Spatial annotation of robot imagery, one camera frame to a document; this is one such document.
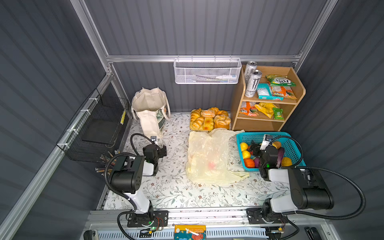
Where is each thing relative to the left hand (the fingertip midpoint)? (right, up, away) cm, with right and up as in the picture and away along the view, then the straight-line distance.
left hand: (155, 145), depth 97 cm
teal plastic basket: (+85, -1, -7) cm, 85 cm away
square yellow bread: (+36, +15, +11) cm, 41 cm away
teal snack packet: (+66, +32, -12) cm, 75 cm away
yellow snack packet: (+73, +25, -1) cm, 77 cm away
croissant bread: (+27, +18, +15) cm, 36 cm away
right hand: (+68, +3, -6) cm, 68 cm away
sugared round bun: (+36, +22, +15) cm, 45 cm away
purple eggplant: (+80, -4, -5) cm, 80 cm away
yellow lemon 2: (+58, -4, -6) cm, 58 cm away
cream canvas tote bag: (-7, +29, +18) cm, 35 cm away
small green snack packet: (+79, +21, -3) cm, 82 cm away
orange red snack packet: (+61, +25, 0) cm, 66 cm away
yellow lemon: (+58, 0, -1) cm, 58 cm away
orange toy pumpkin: (+58, -9, -9) cm, 60 cm away
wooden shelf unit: (+77, +16, +15) cm, 80 cm away
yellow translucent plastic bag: (+34, -10, -7) cm, 36 cm away
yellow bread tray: (+31, +11, +12) cm, 35 cm away
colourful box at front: (+24, -37, -28) cm, 52 cm away
